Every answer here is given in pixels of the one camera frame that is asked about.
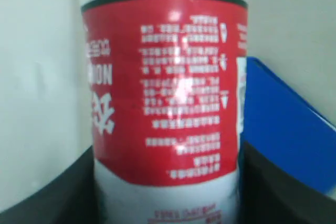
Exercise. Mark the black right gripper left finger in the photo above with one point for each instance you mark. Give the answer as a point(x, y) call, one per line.
point(72, 197)

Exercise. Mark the clear red-label water bottle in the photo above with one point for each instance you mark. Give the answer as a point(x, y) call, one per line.
point(168, 81)

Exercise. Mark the blue ring binder notebook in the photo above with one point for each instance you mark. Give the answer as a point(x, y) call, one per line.
point(287, 130)

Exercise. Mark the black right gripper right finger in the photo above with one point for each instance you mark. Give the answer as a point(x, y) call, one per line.
point(269, 195)

